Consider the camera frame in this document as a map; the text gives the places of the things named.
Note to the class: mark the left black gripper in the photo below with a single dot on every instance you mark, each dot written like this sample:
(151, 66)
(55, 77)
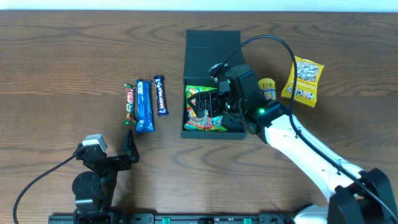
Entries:
(113, 162)

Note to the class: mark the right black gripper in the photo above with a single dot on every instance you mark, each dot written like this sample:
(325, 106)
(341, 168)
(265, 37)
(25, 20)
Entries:
(211, 104)

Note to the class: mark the green Haribo gummy bag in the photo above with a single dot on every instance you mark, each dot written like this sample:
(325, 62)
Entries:
(206, 123)

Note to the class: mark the KitKat chocolate bar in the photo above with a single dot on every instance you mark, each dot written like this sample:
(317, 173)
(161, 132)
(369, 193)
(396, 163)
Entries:
(130, 105)

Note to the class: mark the blue Oreo cookie pack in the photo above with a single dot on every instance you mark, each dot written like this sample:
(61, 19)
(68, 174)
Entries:
(145, 120)

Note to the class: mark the purple Dairy Milk bar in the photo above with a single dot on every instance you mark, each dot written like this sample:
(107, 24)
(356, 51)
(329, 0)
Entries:
(161, 101)

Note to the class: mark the dark green gift box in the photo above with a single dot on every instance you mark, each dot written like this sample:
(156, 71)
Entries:
(204, 49)

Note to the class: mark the yellow Mentos bottle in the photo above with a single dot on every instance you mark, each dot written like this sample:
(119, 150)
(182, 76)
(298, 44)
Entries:
(267, 85)

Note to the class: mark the yellow Hacks candy bag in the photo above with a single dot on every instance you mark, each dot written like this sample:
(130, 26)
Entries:
(308, 75)

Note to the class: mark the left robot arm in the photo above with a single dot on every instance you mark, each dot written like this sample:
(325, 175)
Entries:
(94, 189)

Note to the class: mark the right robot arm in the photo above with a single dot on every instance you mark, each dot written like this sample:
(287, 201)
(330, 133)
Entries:
(353, 195)

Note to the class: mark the black mounting rail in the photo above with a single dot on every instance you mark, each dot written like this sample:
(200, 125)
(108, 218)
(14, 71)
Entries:
(148, 218)

